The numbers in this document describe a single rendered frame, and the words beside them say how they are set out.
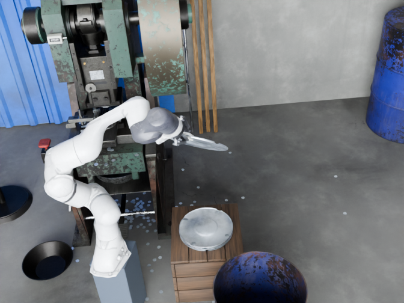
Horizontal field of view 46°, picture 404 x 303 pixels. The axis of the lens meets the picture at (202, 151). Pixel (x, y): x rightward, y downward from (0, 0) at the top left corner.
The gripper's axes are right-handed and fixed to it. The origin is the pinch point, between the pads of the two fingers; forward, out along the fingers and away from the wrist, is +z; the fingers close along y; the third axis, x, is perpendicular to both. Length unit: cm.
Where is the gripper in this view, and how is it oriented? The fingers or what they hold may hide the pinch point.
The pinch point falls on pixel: (188, 136)
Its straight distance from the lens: 210.7
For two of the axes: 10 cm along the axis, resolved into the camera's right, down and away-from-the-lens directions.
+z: 2.7, 1.6, 9.5
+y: 2.1, -9.7, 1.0
